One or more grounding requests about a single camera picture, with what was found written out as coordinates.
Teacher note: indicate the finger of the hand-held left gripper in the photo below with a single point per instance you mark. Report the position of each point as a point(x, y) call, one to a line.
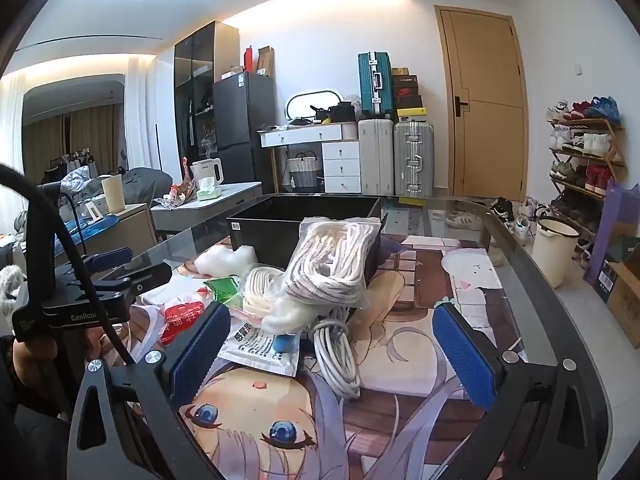
point(145, 282)
point(110, 261)

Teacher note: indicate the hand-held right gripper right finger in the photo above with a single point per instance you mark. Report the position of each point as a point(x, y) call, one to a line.
point(465, 355)

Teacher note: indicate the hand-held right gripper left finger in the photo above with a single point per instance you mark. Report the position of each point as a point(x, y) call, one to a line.
point(197, 352)

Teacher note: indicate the red snack packet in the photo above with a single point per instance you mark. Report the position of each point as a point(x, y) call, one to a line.
point(182, 317)

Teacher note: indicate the green packet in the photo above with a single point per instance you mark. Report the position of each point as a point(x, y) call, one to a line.
point(222, 290)

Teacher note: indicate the black cardboard box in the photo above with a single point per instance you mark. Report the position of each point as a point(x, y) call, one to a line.
point(265, 235)

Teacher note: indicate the person's left forearm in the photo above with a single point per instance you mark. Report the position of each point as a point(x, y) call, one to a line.
point(30, 425)

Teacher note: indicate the person's left hand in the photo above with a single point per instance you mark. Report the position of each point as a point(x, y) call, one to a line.
point(27, 357)

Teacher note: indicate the blue patterned tray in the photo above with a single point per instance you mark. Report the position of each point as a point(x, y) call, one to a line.
point(95, 225)

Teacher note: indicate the wooden low cabinet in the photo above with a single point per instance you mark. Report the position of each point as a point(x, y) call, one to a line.
point(135, 227)

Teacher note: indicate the white printed medicine packet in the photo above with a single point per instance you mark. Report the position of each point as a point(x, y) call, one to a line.
point(255, 350)

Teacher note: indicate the cream cylinder container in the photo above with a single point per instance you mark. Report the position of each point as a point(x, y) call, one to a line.
point(113, 194)

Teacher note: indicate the printed cartoon desk mat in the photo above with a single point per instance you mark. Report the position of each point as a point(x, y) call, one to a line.
point(400, 310)

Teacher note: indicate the white foam wrap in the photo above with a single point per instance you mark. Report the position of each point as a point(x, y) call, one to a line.
point(225, 260)

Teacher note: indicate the dark clothes pile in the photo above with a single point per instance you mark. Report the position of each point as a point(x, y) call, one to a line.
point(147, 185)

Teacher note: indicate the crumpled snack wrappers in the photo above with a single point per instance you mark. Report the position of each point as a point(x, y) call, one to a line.
point(175, 195)

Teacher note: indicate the green wipes pack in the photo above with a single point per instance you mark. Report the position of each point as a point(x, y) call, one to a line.
point(208, 193)

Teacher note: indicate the grey side table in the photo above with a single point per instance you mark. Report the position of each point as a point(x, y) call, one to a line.
point(235, 192)

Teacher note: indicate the white electric kettle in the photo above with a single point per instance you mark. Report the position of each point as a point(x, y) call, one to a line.
point(205, 170)

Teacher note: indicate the brown curtains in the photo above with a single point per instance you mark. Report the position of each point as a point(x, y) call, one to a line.
point(90, 130)

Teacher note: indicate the white bucket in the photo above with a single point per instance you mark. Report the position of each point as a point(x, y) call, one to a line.
point(552, 255)

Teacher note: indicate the white sneakers pair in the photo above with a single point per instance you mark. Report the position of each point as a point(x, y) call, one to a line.
point(462, 220)

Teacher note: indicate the heap of loose shoes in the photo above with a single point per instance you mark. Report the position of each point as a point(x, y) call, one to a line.
point(515, 215)

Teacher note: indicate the white curtain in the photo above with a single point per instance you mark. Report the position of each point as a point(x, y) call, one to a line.
point(145, 110)

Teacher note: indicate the dark printed carton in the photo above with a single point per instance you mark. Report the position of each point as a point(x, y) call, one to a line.
point(617, 260)

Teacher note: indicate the black refrigerator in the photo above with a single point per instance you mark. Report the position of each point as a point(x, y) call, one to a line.
point(240, 120)

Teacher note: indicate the woven basket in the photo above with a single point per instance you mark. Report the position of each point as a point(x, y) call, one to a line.
point(302, 170)

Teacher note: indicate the silver suitcase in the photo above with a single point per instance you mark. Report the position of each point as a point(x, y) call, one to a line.
point(412, 157)

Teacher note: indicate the purple board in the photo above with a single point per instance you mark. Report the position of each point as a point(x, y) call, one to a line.
point(617, 200)

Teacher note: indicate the tall dark glass cabinet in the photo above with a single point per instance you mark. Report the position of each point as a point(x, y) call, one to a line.
point(195, 60)

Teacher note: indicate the white suitcase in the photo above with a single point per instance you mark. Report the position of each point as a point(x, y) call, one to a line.
point(375, 155)

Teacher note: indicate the wooden door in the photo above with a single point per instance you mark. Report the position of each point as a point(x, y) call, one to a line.
point(480, 135)

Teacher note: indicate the white dressing table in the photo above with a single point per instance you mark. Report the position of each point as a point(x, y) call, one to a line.
point(340, 160)

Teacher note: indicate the oval white mirror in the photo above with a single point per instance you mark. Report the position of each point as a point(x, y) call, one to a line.
point(305, 102)

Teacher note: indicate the black yellow shoebox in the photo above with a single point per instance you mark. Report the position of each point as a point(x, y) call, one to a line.
point(412, 115)

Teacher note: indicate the collection of racked shoes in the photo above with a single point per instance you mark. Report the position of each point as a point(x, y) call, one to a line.
point(590, 142)

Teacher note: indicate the brown cardboard box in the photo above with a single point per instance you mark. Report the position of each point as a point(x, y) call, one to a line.
point(266, 60)

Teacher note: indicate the black red shoebox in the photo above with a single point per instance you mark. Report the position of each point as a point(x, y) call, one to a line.
point(405, 86)

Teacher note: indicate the teal suitcase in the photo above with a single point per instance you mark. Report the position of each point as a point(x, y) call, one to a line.
point(375, 82)

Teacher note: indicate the brown shoebox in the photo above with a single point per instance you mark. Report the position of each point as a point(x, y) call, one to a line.
point(404, 71)

